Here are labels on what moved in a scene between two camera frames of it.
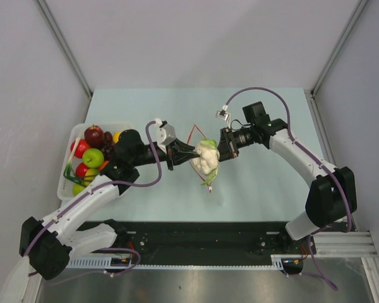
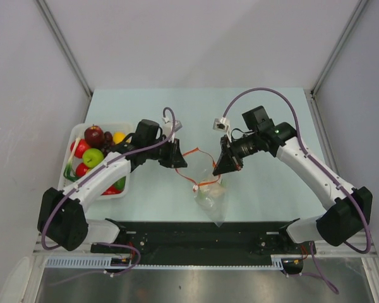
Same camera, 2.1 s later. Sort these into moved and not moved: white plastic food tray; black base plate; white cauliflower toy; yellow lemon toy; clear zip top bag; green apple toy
Moved: white cauliflower toy; clear zip top bag
Not moved: yellow lemon toy; black base plate; white plastic food tray; green apple toy
